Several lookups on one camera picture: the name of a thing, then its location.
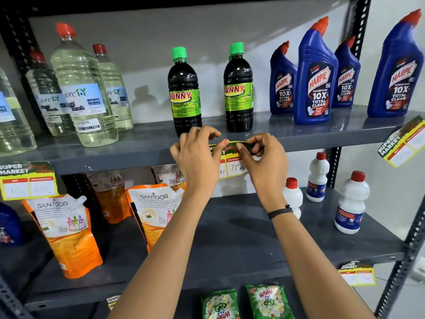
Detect person's right hand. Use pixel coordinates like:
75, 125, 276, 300
236, 132, 291, 213

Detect person's left hand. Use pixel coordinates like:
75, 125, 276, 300
170, 126, 230, 198

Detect yellow green price tag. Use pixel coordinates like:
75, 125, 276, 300
377, 115, 425, 168
209, 140, 265, 180
106, 294, 122, 311
338, 261, 376, 287
0, 161, 60, 201

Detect grey metal shelves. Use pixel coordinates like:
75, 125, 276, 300
0, 0, 425, 319
0, 9, 50, 296

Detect person's left forearm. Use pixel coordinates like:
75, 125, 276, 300
108, 192, 215, 319

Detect person's right forearm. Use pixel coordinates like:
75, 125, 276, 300
269, 210, 376, 319

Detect orange white refill pouch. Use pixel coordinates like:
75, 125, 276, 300
151, 163, 187, 191
22, 195, 104, 280
86, 170, 132, 224
125, 183, 185, 253

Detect white bottle red cap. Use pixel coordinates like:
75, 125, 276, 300
282, 177, 303, 220
334, 170, 370, 235
306, 152, 330, 202

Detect black wristband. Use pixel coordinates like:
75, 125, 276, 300
267, 205, 294, 220

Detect dark bottle green cap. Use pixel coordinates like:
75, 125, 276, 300
167, 47, 202, 136
223, 42, 254, 132

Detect blue toilet cleaner bottle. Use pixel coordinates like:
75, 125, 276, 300
270, 40, 298, 114
294, 16, 339, 125
332, 35, 361, 108
367, 9, 425, 118
0, 202, 24, 247

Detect clear bottle red cap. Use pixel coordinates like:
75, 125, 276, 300
26, 51, 75, 136
0, 68, 37, 156
93, 43, 134, 132
50, 23, 119, 148

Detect green detergent packet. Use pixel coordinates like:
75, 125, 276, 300
201, 288, 240, 319
245, 284, 295, 319

